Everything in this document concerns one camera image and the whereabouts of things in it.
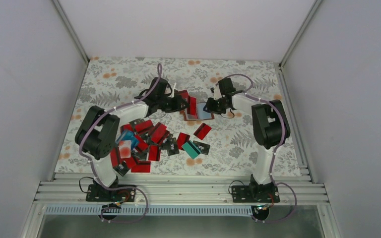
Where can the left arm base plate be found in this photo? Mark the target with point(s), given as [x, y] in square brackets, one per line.
[97, 193]

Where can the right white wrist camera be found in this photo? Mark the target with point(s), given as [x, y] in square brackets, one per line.
[216, 93]

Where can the red card bottom front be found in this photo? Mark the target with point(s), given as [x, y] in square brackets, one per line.
[142, 167]

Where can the black VIP card right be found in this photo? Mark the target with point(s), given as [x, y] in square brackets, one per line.
[203, 147]

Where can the white card red blot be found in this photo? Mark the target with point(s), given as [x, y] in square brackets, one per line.
[125, 149]

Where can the aluminium rail frame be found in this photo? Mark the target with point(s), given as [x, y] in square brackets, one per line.
[175, 195]

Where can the red card far centre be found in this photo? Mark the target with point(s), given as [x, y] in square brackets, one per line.
[184, 94]

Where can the black VIP card bottom left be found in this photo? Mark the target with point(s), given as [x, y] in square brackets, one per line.
[122, 169]

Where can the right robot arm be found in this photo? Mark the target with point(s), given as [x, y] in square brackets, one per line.
[269, 121]

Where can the black vip card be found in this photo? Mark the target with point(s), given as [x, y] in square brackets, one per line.
[203, 147]
[122, 169]

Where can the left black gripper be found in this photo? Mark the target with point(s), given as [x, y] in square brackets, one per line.
[178, 100]

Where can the brown leather card holder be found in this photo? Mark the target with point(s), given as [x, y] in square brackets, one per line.
[201, 114]

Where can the red card pile centre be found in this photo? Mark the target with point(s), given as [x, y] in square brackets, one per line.
[153, 139]

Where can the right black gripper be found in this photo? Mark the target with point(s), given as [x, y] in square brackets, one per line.
[211, 107]

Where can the teal card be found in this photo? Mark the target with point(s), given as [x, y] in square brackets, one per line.
[191, 149]

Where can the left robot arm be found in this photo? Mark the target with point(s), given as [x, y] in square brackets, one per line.
[97, 133]

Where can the blue card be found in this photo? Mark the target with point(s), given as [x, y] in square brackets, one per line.
[128, 135]

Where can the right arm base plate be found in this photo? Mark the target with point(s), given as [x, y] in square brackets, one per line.
[243, 194]

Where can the red card near holder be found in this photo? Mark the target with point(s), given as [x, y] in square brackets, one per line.
[202, 131]

